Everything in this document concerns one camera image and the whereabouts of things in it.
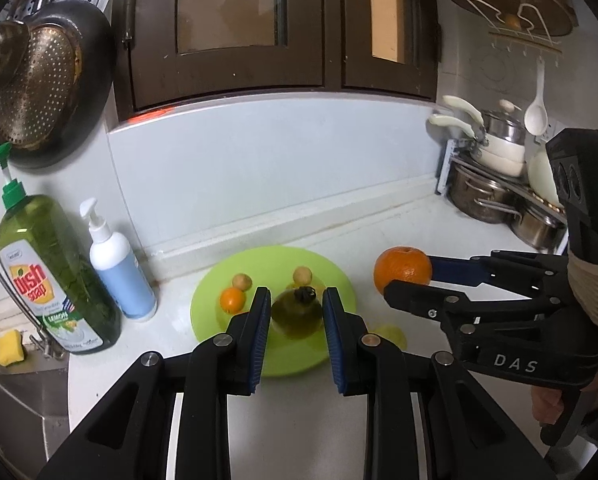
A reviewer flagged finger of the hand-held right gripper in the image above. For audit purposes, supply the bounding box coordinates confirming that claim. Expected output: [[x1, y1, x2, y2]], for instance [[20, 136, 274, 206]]
[[384, 280, 484, 361], [429, 250, 570, 306]]

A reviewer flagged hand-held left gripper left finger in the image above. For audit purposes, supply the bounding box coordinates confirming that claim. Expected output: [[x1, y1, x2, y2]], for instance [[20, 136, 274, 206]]
[[36, 286, 272, 480]]

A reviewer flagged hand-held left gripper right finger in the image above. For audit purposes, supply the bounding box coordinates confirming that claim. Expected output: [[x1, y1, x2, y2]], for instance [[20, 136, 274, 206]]
[[322, 287, 554, 480]]

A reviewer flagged large orange mandarin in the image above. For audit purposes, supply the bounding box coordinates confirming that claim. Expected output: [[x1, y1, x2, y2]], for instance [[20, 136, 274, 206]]
[[373, 246, 433, 297]]

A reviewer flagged green plate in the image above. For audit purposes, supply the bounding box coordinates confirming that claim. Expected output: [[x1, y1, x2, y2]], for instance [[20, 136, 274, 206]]
[[190, 246, 356, 378]]

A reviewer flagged green tomato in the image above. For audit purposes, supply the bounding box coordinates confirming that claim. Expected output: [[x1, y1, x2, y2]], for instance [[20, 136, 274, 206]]
[[271, 286, 325, 341]]

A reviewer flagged small orange mandarin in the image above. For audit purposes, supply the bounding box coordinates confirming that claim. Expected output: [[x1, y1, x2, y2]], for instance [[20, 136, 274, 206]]
[[220, 287, 246, 315]]

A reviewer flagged person's right hand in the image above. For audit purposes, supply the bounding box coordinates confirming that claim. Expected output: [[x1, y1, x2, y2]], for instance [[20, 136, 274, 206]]
[[531, 362, 598, 428]]

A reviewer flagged yellow-green apple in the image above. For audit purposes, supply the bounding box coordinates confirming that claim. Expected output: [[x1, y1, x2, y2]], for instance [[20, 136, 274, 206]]
[[371, 325, 408, 348]]

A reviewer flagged large steel pot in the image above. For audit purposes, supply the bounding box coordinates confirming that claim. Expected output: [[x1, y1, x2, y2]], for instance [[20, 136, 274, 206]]
[[449, 162, 517, 224]]

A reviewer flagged small steel pot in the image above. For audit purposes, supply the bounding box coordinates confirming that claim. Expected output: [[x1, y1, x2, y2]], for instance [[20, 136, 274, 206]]
[[510, 200, 567, 252]]

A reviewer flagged white pot rack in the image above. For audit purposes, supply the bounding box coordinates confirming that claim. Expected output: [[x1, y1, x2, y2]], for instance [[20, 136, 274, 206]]
[[435, 137, 570, 256]]

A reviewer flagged white pot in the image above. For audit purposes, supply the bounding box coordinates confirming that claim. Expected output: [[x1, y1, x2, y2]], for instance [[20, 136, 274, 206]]
[[471, 132, 527, 178]]

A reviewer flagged white ceramic jug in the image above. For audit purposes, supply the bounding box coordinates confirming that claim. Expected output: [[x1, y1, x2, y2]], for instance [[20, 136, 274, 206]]
[[527, 150, 567, 206]]

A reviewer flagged steel pot with lid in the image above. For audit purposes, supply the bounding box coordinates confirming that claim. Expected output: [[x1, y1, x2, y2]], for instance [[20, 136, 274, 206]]
[[481, 100, 528, 145]]

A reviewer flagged white blue pump bottle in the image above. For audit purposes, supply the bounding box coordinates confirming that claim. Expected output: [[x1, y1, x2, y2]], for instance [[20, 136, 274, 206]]
[[80, 197, 158, 321]]

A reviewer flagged white ladle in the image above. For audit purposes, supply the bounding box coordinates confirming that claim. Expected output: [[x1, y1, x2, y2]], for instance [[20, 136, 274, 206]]
[[524, 57, 550, 136]]

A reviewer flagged green dish soap bottle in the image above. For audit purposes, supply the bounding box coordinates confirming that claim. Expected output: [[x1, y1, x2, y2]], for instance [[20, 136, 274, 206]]
[[0, 142, 122, 356]]

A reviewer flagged steel kitchen sink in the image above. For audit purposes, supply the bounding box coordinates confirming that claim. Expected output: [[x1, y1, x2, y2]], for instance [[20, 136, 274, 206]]
[[0, 365, 70, 461]]

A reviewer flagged yellow sponge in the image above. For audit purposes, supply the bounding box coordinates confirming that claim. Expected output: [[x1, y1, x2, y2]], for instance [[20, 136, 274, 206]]
[[0, 329, 26, 367]]

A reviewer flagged slim steel faucet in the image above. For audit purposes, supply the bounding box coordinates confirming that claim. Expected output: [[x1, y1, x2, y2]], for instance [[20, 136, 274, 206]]
[[0, 240, 70, 361]]

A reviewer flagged dark wooden cabinet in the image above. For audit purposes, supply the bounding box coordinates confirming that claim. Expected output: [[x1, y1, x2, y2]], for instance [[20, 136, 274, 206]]
[[112, 0, 440, 123]]

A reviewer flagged black frying pan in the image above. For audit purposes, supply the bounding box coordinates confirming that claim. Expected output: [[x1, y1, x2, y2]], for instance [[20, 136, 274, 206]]
[[0, 0, 115, 170]]

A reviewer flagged brass perforated strainer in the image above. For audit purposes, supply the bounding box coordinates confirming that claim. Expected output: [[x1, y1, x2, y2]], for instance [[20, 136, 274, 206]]
[[0, 25, 85, 150]]

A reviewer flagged small copper pot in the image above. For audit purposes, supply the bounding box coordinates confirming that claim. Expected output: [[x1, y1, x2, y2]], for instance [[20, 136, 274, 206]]
[[0, 20, 32, 96]]

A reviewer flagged white pan handle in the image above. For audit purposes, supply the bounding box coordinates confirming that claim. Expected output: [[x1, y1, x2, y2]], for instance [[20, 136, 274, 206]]
[[441, 95, 484, 126], [427, 114, 477, 138]]

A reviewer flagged white wire wall rack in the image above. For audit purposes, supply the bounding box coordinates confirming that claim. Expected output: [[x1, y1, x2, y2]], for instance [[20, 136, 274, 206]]
[[466, 0, 564, 66]]

